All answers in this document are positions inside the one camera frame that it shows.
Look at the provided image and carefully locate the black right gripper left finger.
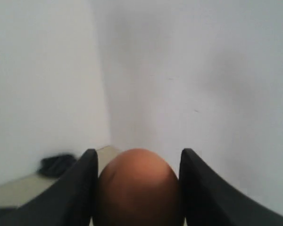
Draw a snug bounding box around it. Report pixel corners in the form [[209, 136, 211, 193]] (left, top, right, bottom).
[[0, 149, 98, 226]]

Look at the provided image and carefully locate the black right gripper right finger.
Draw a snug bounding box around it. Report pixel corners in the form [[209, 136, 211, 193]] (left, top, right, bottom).
[[180, 148, 283, 226]]

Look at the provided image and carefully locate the dark object on floor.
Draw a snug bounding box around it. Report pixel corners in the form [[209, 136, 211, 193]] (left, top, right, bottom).
[[37, 154, 77, 178]]

